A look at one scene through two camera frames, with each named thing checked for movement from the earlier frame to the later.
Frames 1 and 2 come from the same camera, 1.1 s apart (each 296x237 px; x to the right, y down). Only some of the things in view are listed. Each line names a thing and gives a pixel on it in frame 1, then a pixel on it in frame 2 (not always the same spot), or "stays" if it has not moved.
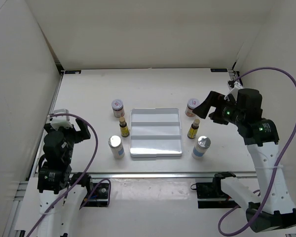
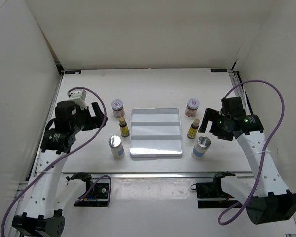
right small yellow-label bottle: x=193 y=131 stays
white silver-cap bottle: x=203 y=143 stays
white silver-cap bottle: x=115 y=142 stays
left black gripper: x=83 y=134 to x=93 y=122
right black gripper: x=213 y=99 to x=212 y=115
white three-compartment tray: x=156 y=133 stays
